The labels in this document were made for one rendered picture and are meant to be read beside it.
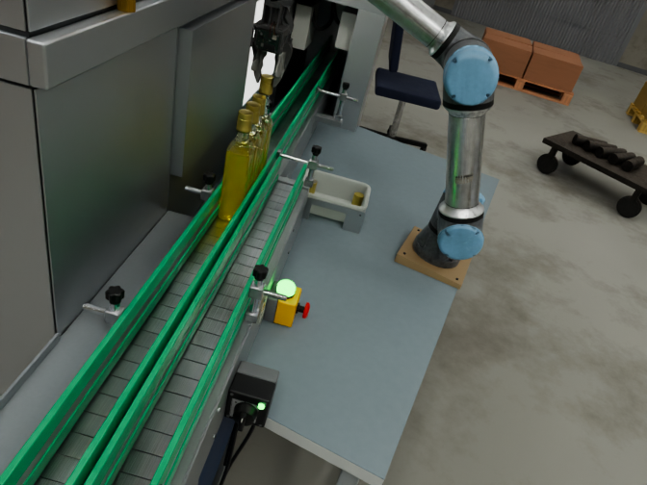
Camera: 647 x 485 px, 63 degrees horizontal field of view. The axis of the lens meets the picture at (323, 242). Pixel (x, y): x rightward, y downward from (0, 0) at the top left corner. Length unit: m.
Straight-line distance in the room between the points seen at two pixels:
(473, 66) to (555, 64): 5.98
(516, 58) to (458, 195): 5.84
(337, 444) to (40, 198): 0.68
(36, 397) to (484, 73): 1.05
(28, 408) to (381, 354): 0.73
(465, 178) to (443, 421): 1.18
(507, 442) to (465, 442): 0.18
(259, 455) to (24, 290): 1.16
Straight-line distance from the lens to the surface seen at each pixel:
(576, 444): 2.51
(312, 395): 1.15
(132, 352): 1.01
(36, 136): 0.82
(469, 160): 1.34
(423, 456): 2.12
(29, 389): 0.98
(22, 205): 0.90
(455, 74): 1.25
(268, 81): 1.38
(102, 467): 0.78
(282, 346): 1.23
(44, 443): 0.85
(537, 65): 7.20
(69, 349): 1.03
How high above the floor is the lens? 1.63
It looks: 34 degrees down
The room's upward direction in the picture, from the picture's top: 15 degrees clockwise
